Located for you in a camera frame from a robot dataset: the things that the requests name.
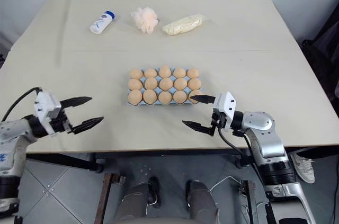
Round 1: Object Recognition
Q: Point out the rusty brown metal stand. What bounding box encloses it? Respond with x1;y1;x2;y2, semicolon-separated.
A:
239;180;278;224
94;173;126;224

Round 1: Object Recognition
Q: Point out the clear bag of white noodles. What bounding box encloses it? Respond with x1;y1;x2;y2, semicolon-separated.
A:
162;13;208;36

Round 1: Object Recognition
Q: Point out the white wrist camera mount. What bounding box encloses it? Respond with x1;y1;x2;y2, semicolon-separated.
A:
212;91;238;119
33;90;63;135

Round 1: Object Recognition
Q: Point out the grey left robot leg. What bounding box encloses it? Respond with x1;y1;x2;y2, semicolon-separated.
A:
114;176;162;224

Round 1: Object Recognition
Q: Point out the dark trouser leg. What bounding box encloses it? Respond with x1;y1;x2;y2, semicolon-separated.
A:
287;146;339;160

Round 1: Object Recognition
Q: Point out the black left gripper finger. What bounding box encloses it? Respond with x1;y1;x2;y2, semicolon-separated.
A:
69;117;104;136
61;96;93;108

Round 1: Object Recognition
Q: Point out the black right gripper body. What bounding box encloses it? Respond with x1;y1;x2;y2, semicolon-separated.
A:
210;109;229;131

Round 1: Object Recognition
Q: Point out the black chair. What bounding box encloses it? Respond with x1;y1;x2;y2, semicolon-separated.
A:
301;3;339;140

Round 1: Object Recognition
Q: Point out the light blue egg tray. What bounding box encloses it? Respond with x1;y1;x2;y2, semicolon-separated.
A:
126;68;202;107

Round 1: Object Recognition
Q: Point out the white bottle with blue cap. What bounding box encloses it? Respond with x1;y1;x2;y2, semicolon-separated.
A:
90;11;116;34

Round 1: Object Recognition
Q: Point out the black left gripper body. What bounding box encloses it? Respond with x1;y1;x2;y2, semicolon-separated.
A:
48;100;74;137

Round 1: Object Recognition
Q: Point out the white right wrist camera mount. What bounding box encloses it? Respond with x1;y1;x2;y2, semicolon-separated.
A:
212;91;238;119

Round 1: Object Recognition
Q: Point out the pale pink bath pouf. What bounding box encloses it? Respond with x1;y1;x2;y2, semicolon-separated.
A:
130;7;161;34

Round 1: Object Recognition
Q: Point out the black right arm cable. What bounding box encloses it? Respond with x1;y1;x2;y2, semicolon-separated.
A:
216;126;265;182

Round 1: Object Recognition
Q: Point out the black table frame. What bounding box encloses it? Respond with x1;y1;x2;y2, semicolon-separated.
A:
25;147;251;174

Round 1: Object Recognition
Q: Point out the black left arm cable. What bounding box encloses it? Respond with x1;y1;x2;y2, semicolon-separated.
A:
0;86;43;123

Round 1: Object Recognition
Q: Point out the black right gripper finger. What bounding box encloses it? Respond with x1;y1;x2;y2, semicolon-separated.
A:
190;94;216;105
181;120;216;137

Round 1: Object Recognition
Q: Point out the brown egg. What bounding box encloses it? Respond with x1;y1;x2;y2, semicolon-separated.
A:
188;89;204;104
158;91;173;105
144;68;158;79
188;78;202;91
144;77;158;90
173;90;188;104
186;68;201;79
173;77;188;91
159;78;174;92
127;78;143;91
130;69;145;80
127;89;143;105
142;89;158;105
158;65;172;78
173;67;187;79

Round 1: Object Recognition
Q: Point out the thin white floor cable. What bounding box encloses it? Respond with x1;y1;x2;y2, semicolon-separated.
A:
208;175;242;192

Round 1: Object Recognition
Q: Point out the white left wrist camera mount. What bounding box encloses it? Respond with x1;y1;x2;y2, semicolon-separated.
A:
33;90;63;135

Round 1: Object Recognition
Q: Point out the white sneaker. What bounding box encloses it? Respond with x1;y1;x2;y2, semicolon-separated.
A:
289;151;316;184

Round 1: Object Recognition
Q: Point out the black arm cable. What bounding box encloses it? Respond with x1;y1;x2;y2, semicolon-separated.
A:
216;126;265;182
0;86;43;123

